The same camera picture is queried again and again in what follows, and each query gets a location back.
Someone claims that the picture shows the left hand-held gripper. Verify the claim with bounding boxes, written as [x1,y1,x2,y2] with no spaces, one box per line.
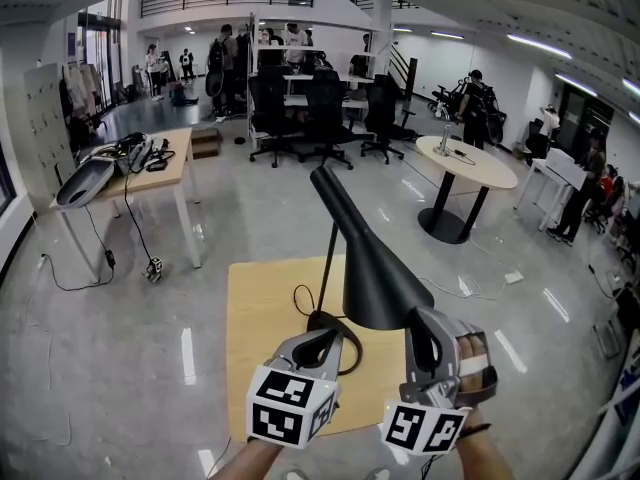
[245,328,345,452]

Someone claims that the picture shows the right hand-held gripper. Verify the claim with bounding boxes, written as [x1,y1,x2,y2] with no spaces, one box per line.
[382,307,485,455]

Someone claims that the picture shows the black desk lamp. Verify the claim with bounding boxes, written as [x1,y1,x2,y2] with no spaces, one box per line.
[305,164,436,377]

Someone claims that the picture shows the person's right forearm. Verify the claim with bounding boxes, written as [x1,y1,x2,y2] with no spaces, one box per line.
[448,406,517,480]

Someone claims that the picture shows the person's left forearm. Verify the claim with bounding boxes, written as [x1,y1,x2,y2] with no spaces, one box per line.
[209,437,285,480]

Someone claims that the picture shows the person's right hand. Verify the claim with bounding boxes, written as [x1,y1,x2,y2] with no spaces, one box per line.
[457,333,499,408]

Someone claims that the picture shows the small checker-patterned gadget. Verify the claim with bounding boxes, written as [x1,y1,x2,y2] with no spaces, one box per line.
[142,255,166,284]

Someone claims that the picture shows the round wooden table black legs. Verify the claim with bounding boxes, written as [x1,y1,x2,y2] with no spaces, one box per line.
[415,135,520,245]

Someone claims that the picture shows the metal stand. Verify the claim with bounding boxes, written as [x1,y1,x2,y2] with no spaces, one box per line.
[432,123,454,158]

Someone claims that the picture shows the wooden step platform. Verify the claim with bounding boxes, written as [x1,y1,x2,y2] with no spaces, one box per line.
[191,126,224,160]

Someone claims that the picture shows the rectangular wooden table white legs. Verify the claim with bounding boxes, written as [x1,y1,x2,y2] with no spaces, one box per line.
[48,126,204,284]

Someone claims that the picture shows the black office chair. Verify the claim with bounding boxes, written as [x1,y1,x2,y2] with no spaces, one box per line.
[359,73,418,165]
[248,75,305,169]
[299,70,357,171]

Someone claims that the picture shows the white shelving workstation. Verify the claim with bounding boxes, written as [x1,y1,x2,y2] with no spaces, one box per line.
[246,12,391,152]

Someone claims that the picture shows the black staircase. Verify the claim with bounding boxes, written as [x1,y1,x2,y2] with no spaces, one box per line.
[387,42,419,103]

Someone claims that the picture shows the grey oval shell pod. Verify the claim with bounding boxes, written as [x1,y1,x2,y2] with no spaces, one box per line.
[55,157,117,213]

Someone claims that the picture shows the black framed window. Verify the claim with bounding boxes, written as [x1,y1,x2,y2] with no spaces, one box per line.
[0,140,16,219]

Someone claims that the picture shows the clothes rack with coats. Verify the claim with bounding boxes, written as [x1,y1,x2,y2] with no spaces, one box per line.
[59,60,107,134]

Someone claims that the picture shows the grey locker cabinet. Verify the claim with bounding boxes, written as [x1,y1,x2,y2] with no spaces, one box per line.
[23,62,76,202]

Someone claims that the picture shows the glass entrance door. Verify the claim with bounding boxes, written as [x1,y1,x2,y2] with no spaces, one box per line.
[77,10,124,102]

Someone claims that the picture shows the square wooden pedestal table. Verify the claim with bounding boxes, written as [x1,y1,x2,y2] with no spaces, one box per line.
[225,254,419,443]

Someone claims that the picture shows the white floor cable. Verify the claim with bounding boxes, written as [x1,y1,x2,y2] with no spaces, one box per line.
[422,275,507,303]

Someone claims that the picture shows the black power adapter cable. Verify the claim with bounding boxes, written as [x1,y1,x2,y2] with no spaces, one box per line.
[38,205,117,293]

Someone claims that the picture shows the thin black cable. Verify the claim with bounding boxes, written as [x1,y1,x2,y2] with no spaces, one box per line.
[123,170,154,262]

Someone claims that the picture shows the black cable and gear pile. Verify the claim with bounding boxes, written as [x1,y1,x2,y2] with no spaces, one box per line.
[92,131,177,175]

